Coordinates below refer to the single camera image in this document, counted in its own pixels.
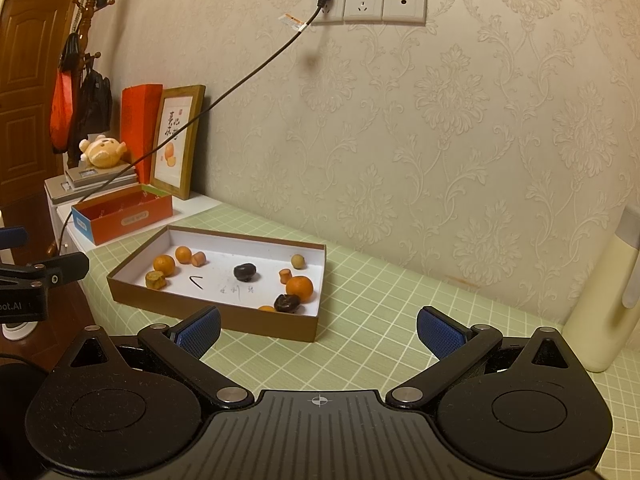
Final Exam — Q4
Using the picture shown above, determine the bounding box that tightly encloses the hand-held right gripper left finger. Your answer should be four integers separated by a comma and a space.
52, 305, 253, 406

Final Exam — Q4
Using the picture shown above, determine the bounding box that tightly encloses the red paper bag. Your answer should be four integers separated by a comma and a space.
121, 82, 165, 186

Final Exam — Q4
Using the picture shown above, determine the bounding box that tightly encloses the red cardboard box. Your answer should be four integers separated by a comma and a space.
70, 183, 174, 246

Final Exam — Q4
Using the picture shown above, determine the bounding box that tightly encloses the shallow brown cardboard box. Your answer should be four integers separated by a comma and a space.
106, 225, 328, 343

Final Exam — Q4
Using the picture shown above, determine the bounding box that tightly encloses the brown wooden door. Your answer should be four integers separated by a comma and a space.
0, 0, 81, 206

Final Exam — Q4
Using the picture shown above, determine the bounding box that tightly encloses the small grey digital scale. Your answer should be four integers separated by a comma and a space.
64, 162, 138, 191

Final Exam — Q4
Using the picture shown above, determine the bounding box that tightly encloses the beige plush toy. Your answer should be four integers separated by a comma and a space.
80, 134, 128, 169

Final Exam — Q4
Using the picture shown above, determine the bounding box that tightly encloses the black power cable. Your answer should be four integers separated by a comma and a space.
56, 5, 323, 256

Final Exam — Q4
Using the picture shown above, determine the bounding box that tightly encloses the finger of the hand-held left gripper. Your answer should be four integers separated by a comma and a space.
0, 252, 91, 288
0, 226, 28, 250

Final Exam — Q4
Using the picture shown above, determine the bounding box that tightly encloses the small black hanging bag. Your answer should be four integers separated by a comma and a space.
59, 32, 83, 73

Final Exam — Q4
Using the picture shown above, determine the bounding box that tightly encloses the large grey digital scale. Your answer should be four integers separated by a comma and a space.
44, 175, 138, 206

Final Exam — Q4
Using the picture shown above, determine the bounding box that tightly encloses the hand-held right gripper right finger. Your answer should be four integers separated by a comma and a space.
385, 305, 583, 406

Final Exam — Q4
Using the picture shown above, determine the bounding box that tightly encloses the red hanging bag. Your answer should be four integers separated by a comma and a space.
50, 67, 78, 153

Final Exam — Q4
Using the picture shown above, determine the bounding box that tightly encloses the wooden coat rack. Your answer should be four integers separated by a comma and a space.
67, 0, 118, 171

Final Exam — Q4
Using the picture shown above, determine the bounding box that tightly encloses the white single-hole wall plate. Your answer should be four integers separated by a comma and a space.
382, 0, 429, 26

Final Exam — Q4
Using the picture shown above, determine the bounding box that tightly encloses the wooden picture frame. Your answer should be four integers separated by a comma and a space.
150, 85, 207, 201

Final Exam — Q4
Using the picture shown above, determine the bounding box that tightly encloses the black backpack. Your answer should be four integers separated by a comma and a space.
75, 67, 113, 136

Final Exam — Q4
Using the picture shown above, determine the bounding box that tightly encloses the white five-hole wall socket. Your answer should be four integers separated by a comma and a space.
344, 0, 386, 23

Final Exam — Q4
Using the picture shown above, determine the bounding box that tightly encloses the cream thermos jug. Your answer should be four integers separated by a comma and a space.
562, 205, 640, 373

